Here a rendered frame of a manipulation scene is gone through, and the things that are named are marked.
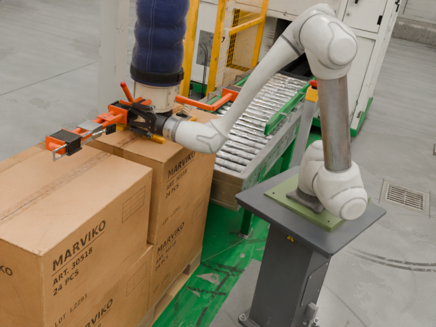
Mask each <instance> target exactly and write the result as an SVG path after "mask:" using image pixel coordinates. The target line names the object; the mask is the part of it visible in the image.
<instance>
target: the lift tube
mask: <svg viewBox="0 0 436 327"><path fill-rule="evenodd" d="M189 6H190V0H136V5H135V10H136V15H137V20H136V22H135V25H134V36H135V39H136V42H135V44H134V47H133V50H132V65H133V66H134V67H135V68H137V69H140V70H143V71H148V72H152V73H175V72H178V71H180V68H181V67H182V63H183V59H184V46H183V38H184V36H185V34H186V31H187V25H186V15H187V13H188V11H189ZM130 77H131V78H132V79H133V80H135V81H136V82H139V83H141V84H145V85H149V86H157V87H170V86H176V85H179V84H180V83H181V82H182V81H180V82H174V83H168V84H161V83H153V82H147V81H144V80H140V79H137V78H136V77H134V76H132V75H131V74H130Z"/></svg>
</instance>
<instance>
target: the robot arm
mask: <svg viewBox="0 0 436 327"><path fill-rule="evenodd" d="M303 53H305V54H306V56H307V59H308V62H309V66H310V69H311V72H312V73H313V75H314V76H315V77H316V79H317V92H318V100H319V113H320V121H321V134H322V140H317V141H314V142H313V143H311V144H310V145H309V147H308V148H307V149H306V151H305V153H304V155H303V157H302V161H301V165H300V172H299V177H298V186H297V188H296V189H295V190H293V191H290V192H287V193H286V197H287V198H289V199H291V200H294V201H295V202H297V203H299V204H301V205H303V206H304V207H306V208H308V209H309V210H311V211H312V212H313V213H315V214H321V213H322V211H324V210H325V209H327V210H328V211H329V212H330V213H331V214H332V215H333V216H335V217H337V218H339V219H342V220H352V219H356V218H358V217H359V216H361V215H362V214H363V212H364V211H365V210H366V208H367V192H366V191H365V190H364V185H363V181H362V179H361V174H360V171H359V167H358V165H357V164H356V163H355V162H353V161H352V153H351V141H350V118H349V106H348V83H347V73H348V72H349V70H350V68H351V64H352V61H353V60H354V59H355V57H356V54H357V39H356V36H355V34H354V33H353V31H352V29H351V28H350V27H349V26H348V25H346V24H345V23H343V22H342V21H340V20H339V19H337V18H336V16H335V12H334V10H333V8H332V7H331V6H329V5H328V4H326V3H319V4H316V5H313V6H311V7H310V8H308V9H307V10H305V11H304V12H303V13H301V15H299V16H298V17H297V18H296V19H295V20H294V21H293V22H292V23H291V24H290V25H289V26H288V27H287V28H286V30H284V32H283V33H282V34H281V35H280V37H279V38H278V39H277V41H276V42H275V43H274V45H273V46H272V47H271V49H270V50H269V52H268V53H267V54H266V55H265V57H264V58H263V59H262V60H261V62H260V63H259V64H258V65H257V66H256V68H255V69H254V71H253V72H252V73H251V74H250V76H249V78H248V79H247V81H246V83H245V84H244V86H243V87H242V89H241V91H240V92H239V94H238V96H237V97H236V99H235V101H234V103H233V104H232V106H231V107H230V109H229V110H228V111H227V112H226V113H225V114H224V115H223V116H222V117H220V118H219V119H211V120H209V121H208V122H206V123H205V124H202V123H198V122H194V121H184V120H182V119H177V118H175V117H165V116H162V115H158V114H157V113H156V112H155V110H154V109H155V106H147V105H144V104H140V103H132V104H130V106H129V105H127V104H124V105H121V104H115V105H114V106H116V107H118V108H122V109H125V110H128V111H131V112H133V113H135V114H137V115H138V116H140V117H142V118H143V119H144V120H145V122H139V121H133V122H131V123H127V126H129V128H128V129H129V130H131V131H133V132H137V133H138V134H141V135H144V136H145V137H147V138H148V139H150V138H151V137H153V134H157V135H159V136H163V138H164V139H166V140H169V141H173V142H174V143H178V144H180V145H181V146H183V147H185V148H187V149H189V150H191V151H195V152H201V153H204V154H213V153H216V152H218V151H220V150H221V149H222V148H223V145H224V144H225V142H226V140H227V139H228V138H229V136H228V134H229V131H230V129H231V128H232V127H233V126H234V125H235V123H236V122H237V121H238V119H239V118H240V117H241V116H242V114H243V113H244V111H245V110H246V109H247V107H248V106H249V104H250V103H251V102H252V100H253V99H254V98H255V96H256V95H257V93H258V92H259V91H260V89H261V88H262V86H263V85H264V84H265V83H266V82H267V81H268V80H269V79H270V78H271V77H272V76H273V75H274V74H275V73H276V72H277V71H279V70H280V69H282V68H283V67H284V66H286V65H288V64H289V63H290V62H292V61H294V60H295V59H297V58H298V57H299V56H300V55H302V54H303ZM140 109H141V110H146V111H149V112H151V113H152V114H148V113H145V112H143V111H141V110H140ZM139 127H142V128H147V129H148V130H149V131H150V132H149V131H147V130H144V129H142V128H139Z"/></svg>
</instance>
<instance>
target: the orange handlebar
mask: <svg viewBox="0 0 436 327"><path fill-rule="evenodd" d="M231 98H232V94H231V93H228V94H227V95H225V96H224V97H222V98H221V99H219V100H218V101H217V102H215V103H214V104H212V105H209V104H206V103H202V102H198V101H194V100H192V99H188V98H185V97H181V96H179V95H177V96H176V97H175V100H176V101H178V102H181V103H185V104H189V105H192V106H196V107H198V108H202V109H205V110H209V111H212V110H213V111H215V110H216V109H218V107H220V106H222V105H223V104H224V103H225V102H227V101H228V100H230V99H231ZM142 99H143V98H142V97H138V98H137V99H134V101H135V103H136V102H138V101H140V100H142ZM151 103H152V101H151V100H150V99H147V100H146V101H143V102H142V103H140V104H144V105H147V106H148V105H149V104H151ZM96 117H98V118H97V119H94V120H93V121H94V122H96V123H100V124H102V125H103V130H104V129H105V128H106V126H108V125H111V124H114V123H116V124H117V122H118V121H120V120H122V119H123V118H124V115H123V114H119V115H117V116H115V112H114V111H111V112H108V113H107V114H106V113H102V114H100V115H98V116H96ZM72 131H73V132H76V133H79V134H80V133H81V129H80V128H76V129H75V130H72ZM90 136H91V134H88V135H87V136H85V137H83V138H81V141H83V140H85V139H87V138H89V137H90ZM59 147H61V145H57V144H55V143H53V142H50V143H49V148H50V149H51V150H55V149H57V148H59Z"/></svg>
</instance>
